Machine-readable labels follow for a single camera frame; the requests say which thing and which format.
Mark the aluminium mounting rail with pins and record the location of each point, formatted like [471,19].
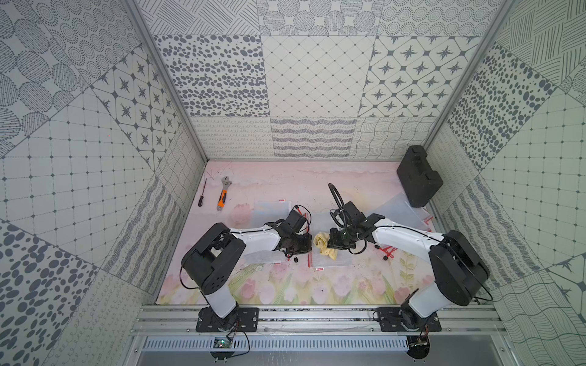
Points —
[159,320]

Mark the yellow microfiber cloth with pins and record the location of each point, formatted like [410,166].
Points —
[321,241]

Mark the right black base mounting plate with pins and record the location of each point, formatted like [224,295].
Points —
[395,319]

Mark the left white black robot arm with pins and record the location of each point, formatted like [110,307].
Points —
[210,262]

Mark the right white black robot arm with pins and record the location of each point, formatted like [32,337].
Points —
[459,272]

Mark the orange handled adjustable wrench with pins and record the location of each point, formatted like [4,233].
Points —
[226,183]

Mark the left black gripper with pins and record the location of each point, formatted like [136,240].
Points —
[301,244]

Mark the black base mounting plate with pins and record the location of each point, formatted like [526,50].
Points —
[395,319]
[242,319]

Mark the clear mesh document bag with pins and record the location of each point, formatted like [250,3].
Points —
[321,257]
[399,211]

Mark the dark slim screwdriver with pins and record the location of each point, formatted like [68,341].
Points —
[201,196]

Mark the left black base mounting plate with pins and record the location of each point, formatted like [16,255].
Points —
[242,319]

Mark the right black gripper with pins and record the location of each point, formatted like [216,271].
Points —
[334,243]

